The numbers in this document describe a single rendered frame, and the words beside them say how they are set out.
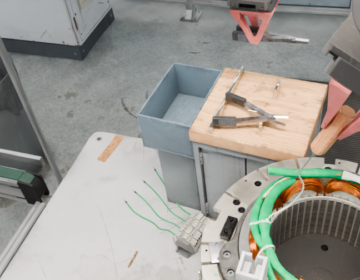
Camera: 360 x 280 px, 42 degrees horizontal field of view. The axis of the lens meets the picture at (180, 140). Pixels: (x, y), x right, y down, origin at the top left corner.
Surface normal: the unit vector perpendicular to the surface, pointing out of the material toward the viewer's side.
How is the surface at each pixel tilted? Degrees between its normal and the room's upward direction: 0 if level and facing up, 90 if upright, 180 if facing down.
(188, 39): 0
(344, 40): 23
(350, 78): 84
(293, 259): 0
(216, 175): 90
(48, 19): 90
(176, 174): 90
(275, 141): 0
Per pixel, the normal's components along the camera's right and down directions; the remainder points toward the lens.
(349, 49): 0.26, -0.59
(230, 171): -0.40, 0.68
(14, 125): 0.87, 0.33
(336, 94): -0.61, 0.73
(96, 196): -0.11, -0.70
